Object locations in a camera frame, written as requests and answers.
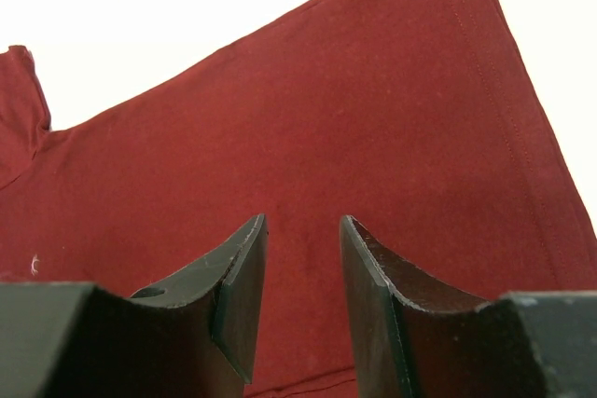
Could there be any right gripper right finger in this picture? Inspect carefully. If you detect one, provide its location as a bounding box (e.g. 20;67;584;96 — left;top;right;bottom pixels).
340;215;596;397

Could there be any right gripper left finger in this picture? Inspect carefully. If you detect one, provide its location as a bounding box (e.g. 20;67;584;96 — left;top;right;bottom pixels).
1;214;268;397

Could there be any dark red t shirt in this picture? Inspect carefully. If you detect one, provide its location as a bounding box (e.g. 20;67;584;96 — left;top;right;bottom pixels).
1;0;596;397

